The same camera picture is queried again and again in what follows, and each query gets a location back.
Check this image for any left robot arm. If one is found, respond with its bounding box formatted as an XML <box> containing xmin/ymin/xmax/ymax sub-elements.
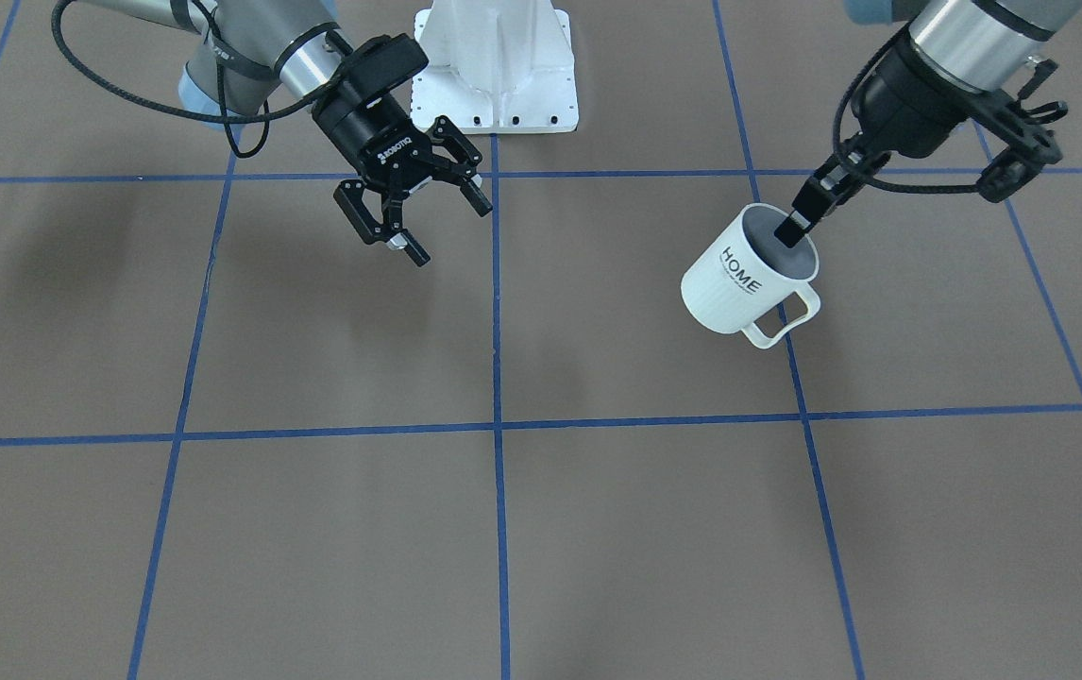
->
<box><xmin>774</xmin><ymin>1</ymin><xmax>1082</xmax><ymax>248</ymax></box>

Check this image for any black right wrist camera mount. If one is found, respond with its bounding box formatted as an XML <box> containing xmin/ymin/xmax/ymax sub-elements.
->
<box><xmin>330</xmin><ymin>34</ymin><xmax>428</xmax><ymax>107</ymax></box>

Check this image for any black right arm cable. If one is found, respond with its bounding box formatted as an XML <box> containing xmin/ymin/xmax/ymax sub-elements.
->
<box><xmin>51</xmin><ymin>0</ymin><xmax>334</xmax><ymax>160</ymax></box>

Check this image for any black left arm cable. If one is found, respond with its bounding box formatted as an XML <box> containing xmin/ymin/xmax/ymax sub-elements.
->
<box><xmin>831</xmin><ymin>28</ymin><xmax>1005</xmax><ymax>197</ymax></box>

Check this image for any white HOME mug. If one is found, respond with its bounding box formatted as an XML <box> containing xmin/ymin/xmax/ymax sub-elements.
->
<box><xmin>679</xmin><ymin>202</ymin><xmax>821</xmax><ymax>349</ymax></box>

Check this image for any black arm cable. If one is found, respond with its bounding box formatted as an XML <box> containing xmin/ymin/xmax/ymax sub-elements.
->
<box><xmin>831</xmin><ymin>28</ymin><xmax>1005</xmax><ymax>197</ymax></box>
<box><xmin>51</xmin><ymin>0</ymin><xmax>334</xmax><ymax>160</ymax></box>

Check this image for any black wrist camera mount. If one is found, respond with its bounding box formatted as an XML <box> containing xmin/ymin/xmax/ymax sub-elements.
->
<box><xmin>969</xmin><ymin>56</ymin><xmax>1071</xmax><ymax>202</ymax></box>
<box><xmin>330</xmin><ymin>34</ymin><xmax>428</xmax><ymax>107</ymax></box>

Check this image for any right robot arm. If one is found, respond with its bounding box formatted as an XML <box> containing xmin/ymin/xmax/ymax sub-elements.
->
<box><xmin>52</xmin><ymin>1</ymin><xmax>493</xmax><ymax>266</ymax></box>

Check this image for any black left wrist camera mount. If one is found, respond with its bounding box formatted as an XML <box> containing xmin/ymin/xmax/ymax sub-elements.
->
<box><xmin>969</xmin><ymin>56</ymin><xmax>1071</xmax><ymax>202</ymax></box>

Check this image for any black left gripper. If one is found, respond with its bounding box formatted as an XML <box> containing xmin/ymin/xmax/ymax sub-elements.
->
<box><xmin>773</xmin><ymin>42</ymin><xmax>985</xmax><ymax>248</ymax></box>

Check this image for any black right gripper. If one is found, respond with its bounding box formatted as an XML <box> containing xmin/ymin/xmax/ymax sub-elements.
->
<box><xmin>312</xmin><ymin>64</ymin><xmax>494</xmax><ymax>267</ymax></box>

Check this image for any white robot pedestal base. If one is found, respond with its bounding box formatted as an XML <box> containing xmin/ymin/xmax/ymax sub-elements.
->
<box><xmin>409</xmin><ymin>1</ymin><xmax>580</xmax><ymax>135</ymax></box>

